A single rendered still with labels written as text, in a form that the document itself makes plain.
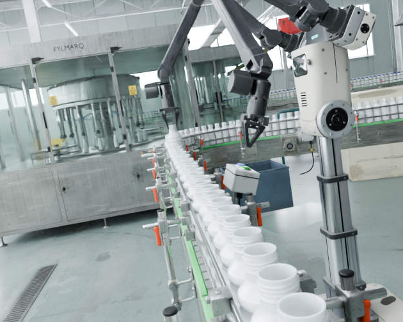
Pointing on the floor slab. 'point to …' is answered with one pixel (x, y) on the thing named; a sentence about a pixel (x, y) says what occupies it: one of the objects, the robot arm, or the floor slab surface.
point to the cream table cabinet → (382, 165)
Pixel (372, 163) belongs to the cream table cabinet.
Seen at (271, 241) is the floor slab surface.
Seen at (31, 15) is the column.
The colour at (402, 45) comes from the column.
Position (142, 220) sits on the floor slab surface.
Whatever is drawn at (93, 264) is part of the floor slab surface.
